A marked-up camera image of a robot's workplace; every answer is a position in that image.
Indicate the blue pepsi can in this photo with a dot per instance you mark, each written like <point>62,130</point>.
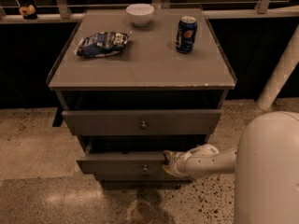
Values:
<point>187,28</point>

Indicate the grey top drawer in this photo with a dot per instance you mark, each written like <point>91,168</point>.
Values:
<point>142,122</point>

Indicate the white diagonal pole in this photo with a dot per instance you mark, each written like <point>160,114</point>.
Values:
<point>283,70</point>

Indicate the small yellow black object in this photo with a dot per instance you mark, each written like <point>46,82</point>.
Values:
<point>28,12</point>

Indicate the grey bottom drawer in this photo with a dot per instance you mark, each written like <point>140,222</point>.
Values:
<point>140,178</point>

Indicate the grey drawer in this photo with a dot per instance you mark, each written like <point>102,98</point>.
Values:
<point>142,122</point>
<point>132,155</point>
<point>140,178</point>

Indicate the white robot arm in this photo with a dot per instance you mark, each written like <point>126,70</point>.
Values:
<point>265,165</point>

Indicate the grey drawer cabinet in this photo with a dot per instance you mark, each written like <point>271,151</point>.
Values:
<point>150,74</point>

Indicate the round floor drain cover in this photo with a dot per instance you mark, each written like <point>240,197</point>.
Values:
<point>143,212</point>

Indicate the blue chip bag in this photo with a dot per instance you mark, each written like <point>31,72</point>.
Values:
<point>102,44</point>

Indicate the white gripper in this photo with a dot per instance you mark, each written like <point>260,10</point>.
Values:
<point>177,163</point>

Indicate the white bowl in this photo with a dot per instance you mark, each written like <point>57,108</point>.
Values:
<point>140,14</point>

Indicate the metal railing frame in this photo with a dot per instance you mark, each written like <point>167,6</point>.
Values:
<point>62,0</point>

